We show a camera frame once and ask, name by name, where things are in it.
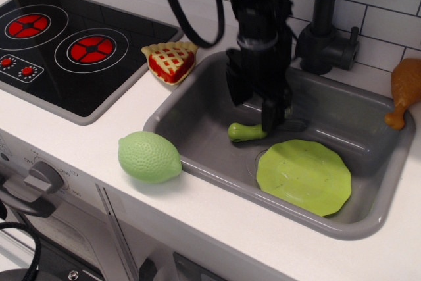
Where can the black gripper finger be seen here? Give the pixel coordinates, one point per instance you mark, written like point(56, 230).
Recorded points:
point(240, 90)
point(273, 114)

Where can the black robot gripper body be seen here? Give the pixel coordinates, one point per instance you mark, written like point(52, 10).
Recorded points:
point(263, 70)

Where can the green and grey toy spatula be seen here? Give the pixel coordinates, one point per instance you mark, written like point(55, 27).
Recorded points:
point(239, 132)

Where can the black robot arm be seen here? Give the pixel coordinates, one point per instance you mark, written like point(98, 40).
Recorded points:
point(261, 24)

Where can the grey toy sink basin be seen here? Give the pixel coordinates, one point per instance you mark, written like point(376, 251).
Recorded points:
point(348, 120)

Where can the green plastic plate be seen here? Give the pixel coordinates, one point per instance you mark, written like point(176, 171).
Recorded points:
point(306, 174)

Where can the black toy faucet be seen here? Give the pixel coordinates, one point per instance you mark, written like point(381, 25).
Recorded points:
point(319, 46)

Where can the toy cherry pie slice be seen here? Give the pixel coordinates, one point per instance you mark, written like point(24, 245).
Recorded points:
point(171, 62)

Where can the green toy lime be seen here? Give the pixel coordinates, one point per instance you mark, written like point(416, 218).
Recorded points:
point(149, 157)

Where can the brown toy chicken drumstick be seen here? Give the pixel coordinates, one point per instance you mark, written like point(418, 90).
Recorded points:
point(405, 91)

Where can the black toy stovetop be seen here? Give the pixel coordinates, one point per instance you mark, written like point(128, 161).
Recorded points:
point(74, 58)

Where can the grey oven knob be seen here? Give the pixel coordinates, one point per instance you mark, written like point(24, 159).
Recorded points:
point(43, 178)

